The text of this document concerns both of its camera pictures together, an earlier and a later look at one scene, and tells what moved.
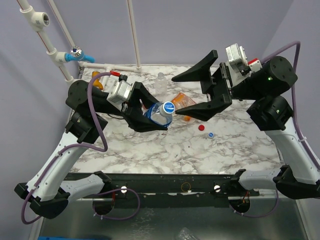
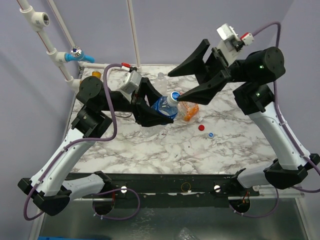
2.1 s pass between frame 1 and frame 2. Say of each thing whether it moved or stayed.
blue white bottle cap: stayed
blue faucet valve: stayed
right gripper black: moved
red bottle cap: stayed
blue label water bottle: moved
